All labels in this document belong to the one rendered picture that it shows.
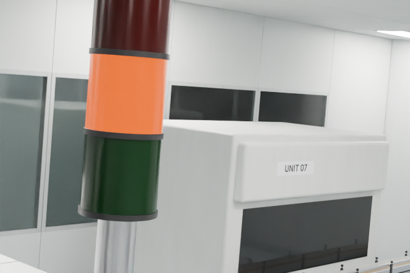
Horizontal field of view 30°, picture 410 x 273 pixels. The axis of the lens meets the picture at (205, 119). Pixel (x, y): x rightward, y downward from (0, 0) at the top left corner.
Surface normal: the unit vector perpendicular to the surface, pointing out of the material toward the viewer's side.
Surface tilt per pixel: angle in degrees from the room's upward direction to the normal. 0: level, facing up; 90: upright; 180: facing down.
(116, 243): 90
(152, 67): 90
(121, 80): 90
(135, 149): 90
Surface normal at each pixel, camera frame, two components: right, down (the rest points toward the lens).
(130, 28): 0.10, 0.06
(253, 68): 0.72, 0.09
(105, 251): -0.37, 0.02
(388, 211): -0.70, -0.02
